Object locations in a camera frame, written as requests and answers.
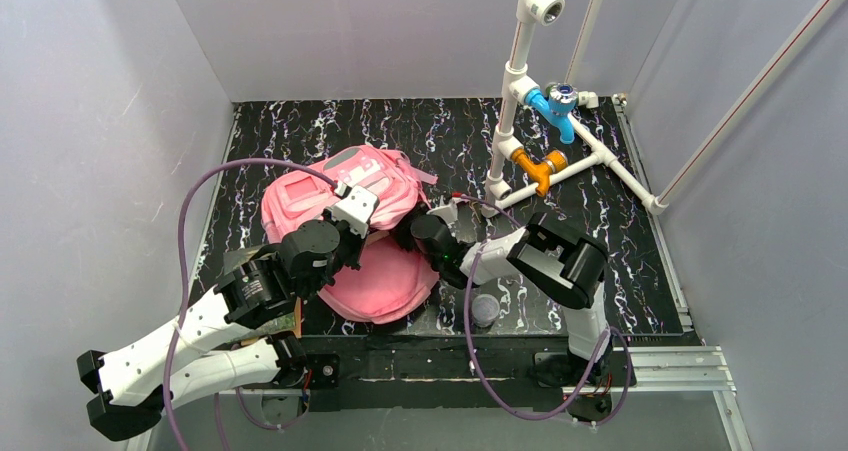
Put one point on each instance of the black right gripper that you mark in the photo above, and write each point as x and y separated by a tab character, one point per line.
411	234

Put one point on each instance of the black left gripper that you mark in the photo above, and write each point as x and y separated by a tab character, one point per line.
357	246

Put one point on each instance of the pink student backpack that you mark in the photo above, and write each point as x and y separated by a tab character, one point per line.
391	281

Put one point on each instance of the green gold book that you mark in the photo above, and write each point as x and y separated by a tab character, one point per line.
289	322

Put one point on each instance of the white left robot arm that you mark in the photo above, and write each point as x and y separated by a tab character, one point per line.
201	352

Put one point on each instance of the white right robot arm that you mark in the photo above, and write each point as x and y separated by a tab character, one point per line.
567	265

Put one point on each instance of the orange pipe fitting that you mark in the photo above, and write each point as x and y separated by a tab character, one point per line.
540	172

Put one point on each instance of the blue pipe valve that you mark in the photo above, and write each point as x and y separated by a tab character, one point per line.
556	107

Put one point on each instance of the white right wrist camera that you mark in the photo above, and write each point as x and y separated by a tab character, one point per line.
447	210

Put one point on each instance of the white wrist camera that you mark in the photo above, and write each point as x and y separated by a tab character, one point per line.
447	210
356	206

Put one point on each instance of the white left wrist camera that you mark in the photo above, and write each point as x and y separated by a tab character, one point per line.
356	206

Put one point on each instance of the white PVC pipe frame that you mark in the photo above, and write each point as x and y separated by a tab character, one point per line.
506	184

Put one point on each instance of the aluminium frame rail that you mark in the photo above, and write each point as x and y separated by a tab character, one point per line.
668	369

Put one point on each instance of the white wall conduit pipe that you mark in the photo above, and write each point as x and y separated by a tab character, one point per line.
776	66

